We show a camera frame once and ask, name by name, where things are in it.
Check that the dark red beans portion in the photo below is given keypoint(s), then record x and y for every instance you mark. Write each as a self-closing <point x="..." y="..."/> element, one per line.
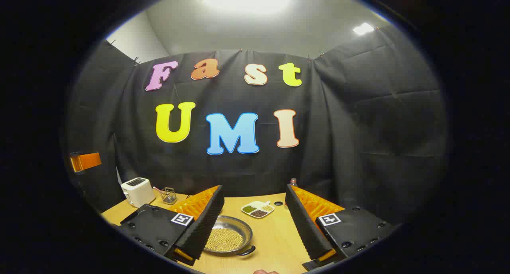
<point x="259" y="213"/>

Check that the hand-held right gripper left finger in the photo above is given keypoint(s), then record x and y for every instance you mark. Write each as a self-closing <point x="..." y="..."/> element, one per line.
<point x="203" y="226"/>

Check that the small ceiling light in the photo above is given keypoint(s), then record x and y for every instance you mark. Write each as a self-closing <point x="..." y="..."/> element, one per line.
<point x="363" y="28"/>

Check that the white toaster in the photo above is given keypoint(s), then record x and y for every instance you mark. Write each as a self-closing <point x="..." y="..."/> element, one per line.
<point x="137" y="191"/>

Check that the white divided dish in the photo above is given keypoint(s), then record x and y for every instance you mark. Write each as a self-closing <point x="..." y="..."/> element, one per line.
<point x="257" y="209"/>

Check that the green mung beans portion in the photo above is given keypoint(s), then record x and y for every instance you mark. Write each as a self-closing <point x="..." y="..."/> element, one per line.
<point x="249" y="208"/>

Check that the clear plastic water bottle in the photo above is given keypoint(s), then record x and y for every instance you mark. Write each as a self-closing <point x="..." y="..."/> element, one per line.
<point x="293" y="182"/>

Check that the stainless steel pot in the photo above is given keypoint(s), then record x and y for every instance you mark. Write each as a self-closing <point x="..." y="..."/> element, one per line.
<point x="235" y="224"/>

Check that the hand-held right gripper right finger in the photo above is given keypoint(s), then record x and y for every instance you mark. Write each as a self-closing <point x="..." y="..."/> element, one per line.
<point x="305" y="226"/>

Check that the pile of soybeans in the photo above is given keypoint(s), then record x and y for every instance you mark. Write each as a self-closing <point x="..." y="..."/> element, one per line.
<point x="225" y="239"/>

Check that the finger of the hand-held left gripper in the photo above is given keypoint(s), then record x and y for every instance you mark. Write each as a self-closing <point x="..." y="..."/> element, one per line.
<point x="87" y="161"/>

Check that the black backdrop cloth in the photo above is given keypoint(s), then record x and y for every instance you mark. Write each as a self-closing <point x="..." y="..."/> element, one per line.
<point x="358" y="126"/>

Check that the pink striped straw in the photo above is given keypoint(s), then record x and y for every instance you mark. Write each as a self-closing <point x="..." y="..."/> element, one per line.
<point x="157" y="189"/>

